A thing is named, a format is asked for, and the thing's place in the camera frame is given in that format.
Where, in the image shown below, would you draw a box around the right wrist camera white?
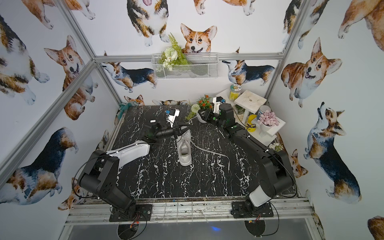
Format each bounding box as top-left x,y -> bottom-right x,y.
212,97 -> 226,114

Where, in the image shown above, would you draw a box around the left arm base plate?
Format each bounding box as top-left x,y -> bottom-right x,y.
109,204 -> 153,222

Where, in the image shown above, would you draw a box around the yellow round container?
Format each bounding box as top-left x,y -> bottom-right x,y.
246,115 -> 257,132

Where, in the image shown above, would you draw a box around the blue white can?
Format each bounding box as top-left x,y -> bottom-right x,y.
257,105 -> 271,119

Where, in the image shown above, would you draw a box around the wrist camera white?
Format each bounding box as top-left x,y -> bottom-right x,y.
212,97 -> 226,114
166,109 -> 180,128

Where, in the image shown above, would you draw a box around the white sneaker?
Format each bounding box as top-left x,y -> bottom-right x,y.
177,130 -> 192,167

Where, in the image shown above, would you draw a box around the white green artificial flowers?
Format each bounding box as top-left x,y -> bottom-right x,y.
158,33 -> 190,71

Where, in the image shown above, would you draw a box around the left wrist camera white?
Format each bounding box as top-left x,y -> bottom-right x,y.
166,109 -> 180,128

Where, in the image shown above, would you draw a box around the white wire basket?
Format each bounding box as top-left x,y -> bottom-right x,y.
151,54 -> 219,80

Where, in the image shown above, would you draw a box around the white stepped shelf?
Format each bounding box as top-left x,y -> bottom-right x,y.
217,90 -> 286,147

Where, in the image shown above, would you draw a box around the small white flower pot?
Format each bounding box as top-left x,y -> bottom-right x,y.
269,142 -> 285,152

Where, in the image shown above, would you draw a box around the pink flowers white pot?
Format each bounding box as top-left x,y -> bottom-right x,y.
258,111 -> 280,136

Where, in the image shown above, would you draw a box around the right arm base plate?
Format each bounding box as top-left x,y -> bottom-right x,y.
231,201 -> 274,219

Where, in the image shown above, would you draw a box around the teal cloth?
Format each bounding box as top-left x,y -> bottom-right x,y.
116,103 -> 133,120

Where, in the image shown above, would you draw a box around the white pot orange flowers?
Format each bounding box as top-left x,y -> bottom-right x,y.
185,95 -> 213,124

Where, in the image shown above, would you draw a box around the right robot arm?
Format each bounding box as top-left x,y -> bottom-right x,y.
198,104 -> 296,211

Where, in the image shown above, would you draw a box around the clear jar yellow label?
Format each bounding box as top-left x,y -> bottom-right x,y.
229,84 -> 242,101

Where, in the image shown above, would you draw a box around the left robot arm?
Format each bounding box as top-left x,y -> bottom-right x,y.
78,122 -> 191,214

